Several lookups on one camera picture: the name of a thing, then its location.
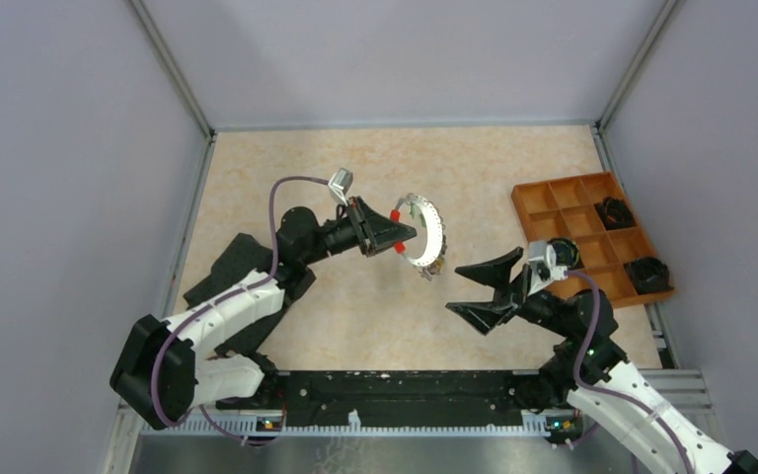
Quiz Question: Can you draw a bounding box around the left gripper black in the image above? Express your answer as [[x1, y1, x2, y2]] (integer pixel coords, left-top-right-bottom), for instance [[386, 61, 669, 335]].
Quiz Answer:
[[302, 196, 417, 266]]

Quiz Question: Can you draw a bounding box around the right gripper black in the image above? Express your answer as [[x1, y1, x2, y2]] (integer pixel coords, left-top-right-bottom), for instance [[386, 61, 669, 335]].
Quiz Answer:
[[446, 247, 574, 338]]

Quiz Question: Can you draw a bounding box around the keyring with coloured keys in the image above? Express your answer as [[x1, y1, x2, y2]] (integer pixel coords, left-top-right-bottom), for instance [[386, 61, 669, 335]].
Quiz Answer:
[[390, 193, 447, 281]]

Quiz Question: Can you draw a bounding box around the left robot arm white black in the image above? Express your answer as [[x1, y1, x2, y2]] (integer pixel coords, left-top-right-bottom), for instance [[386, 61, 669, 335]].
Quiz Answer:
[[110, 197, 417, 430]]

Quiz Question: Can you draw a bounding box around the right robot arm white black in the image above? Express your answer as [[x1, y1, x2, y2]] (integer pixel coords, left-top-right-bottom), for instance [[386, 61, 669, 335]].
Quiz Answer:
[[446, 238, 758, 473]]

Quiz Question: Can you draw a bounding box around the dark patterned rolled item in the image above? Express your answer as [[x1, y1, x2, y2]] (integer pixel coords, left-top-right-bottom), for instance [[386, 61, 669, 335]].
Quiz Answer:
[[548, 237, 583, 270]]

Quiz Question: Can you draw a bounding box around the orange compartment tray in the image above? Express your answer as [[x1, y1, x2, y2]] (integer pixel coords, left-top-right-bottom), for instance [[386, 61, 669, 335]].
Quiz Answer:
[[511, 172, 674, 308]]

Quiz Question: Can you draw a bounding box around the black folded cloth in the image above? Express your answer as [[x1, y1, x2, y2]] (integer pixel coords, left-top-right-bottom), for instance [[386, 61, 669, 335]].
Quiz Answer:
[[183, 233, 284, 356]]

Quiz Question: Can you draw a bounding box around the black rolled item top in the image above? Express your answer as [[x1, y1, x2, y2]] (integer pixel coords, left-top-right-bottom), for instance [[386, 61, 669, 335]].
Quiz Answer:
[[594, 197, 637, 230]]

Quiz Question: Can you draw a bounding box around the black rolled item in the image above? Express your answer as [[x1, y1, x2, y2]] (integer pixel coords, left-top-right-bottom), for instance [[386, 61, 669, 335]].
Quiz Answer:
[[594, 197, 637, 230], [624, 257, 673, 294]]

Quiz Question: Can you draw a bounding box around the black rolled item bottom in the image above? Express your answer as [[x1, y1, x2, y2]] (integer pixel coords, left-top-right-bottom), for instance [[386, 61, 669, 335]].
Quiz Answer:
[[624, 257, 673, 294]]

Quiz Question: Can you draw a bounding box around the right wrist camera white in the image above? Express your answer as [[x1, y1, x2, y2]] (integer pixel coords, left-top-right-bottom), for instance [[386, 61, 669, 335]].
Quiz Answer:
[[527, 241, 568, 296]]

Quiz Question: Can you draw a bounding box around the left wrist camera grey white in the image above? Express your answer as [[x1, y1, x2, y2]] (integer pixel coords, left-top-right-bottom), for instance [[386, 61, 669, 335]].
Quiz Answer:
[[328, 168, 353, 206]]

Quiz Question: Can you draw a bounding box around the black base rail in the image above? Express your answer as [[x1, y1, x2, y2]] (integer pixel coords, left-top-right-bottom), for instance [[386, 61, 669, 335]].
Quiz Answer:
[[215, 369, 606, 430]]

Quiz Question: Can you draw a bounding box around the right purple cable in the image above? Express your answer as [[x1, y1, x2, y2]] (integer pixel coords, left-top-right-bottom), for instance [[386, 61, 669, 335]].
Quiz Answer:
[[565, 271, 698, 474]]

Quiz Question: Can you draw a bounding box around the purple cable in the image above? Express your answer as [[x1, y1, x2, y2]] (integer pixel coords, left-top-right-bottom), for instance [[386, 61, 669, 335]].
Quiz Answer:
[[565, 271, 698, 474], [150, 175, 335, 449]]

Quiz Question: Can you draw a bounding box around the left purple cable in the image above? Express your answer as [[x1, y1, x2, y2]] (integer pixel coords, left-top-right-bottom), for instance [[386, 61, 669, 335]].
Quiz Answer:
[[150, 175, 335, 449]]

